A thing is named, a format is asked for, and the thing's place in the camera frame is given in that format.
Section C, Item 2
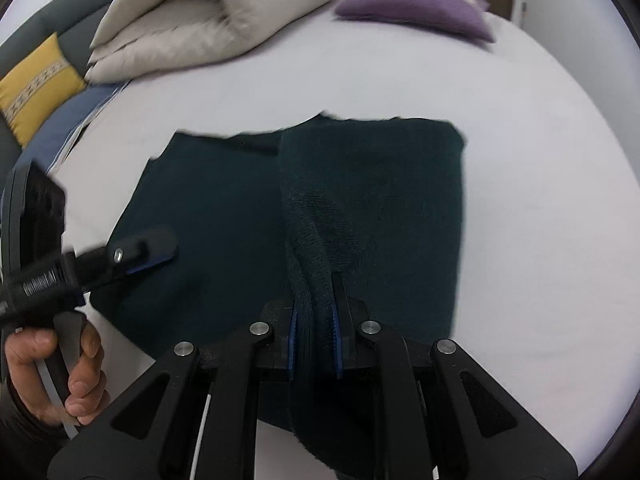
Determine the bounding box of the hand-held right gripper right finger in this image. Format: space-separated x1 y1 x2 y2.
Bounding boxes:
331 271 581 480

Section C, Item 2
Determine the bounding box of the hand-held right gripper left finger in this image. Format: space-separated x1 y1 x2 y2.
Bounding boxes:
47 297 299 480

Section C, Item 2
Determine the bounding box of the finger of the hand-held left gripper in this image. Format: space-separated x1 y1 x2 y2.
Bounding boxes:
106 226 179 282

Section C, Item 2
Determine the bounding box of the dark green sweater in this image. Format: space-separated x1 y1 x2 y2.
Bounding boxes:
90 112 468 480

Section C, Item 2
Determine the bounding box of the person's left forearm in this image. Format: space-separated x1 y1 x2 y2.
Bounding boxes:
0 375 68 480

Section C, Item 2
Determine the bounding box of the person's left hand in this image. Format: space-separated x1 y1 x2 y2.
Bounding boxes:
2 322 111 428

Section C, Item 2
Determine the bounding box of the blue pillow with white edge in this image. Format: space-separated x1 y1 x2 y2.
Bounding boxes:
22 80 133 173

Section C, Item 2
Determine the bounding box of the yellow pillow with patterned band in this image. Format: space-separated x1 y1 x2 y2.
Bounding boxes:
0 32 87 148

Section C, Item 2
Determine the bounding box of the rolled beige duvet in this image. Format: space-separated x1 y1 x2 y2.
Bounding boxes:
84 0 346 86

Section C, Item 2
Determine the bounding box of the grey upholstered headboard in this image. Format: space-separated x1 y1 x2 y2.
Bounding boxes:
0 0 146 148

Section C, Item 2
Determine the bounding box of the purple pillow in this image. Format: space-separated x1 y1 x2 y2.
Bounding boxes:
334 0 496 46

